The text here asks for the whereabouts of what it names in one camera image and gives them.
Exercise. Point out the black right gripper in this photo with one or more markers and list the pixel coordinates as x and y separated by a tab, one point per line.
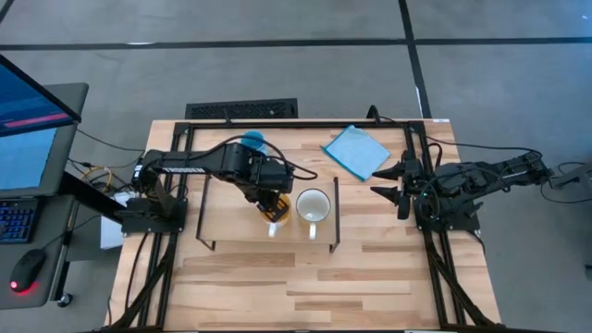
416	180

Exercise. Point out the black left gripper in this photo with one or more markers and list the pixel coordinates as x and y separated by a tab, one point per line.
270	180

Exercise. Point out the cream mug brown rim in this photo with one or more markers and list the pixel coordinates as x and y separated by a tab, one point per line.
313	205

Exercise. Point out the blue mug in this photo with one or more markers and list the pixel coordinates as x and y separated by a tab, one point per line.
253	139

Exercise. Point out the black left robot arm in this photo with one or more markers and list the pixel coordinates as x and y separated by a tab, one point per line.
185	164

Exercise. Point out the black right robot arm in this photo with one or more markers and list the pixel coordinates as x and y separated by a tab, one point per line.
481	178

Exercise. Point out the wooden shelf black legs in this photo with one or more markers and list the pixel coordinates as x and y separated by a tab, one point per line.
222	213

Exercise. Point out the light blue cloth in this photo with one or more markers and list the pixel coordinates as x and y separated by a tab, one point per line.
356	152

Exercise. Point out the black floor vent grille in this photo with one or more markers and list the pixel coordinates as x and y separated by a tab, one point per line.
240	110

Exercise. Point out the white box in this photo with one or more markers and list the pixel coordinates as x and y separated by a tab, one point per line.
111	231

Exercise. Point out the grey keyboard tray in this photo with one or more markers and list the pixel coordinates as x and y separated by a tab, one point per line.
51	231

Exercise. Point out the black caster wheel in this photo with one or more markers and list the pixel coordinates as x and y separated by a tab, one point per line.
65	300

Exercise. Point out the black computer mouse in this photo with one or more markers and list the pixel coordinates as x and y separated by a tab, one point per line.
28	270

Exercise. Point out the blue desk mat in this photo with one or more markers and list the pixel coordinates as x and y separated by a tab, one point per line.
23	159

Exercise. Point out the backlit black keyboard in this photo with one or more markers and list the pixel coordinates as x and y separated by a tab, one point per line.
16	222

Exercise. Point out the computer monitor blue screen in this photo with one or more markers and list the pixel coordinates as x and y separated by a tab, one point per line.
28	104

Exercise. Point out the black aluminium table frame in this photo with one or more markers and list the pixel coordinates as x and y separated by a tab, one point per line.
300	125

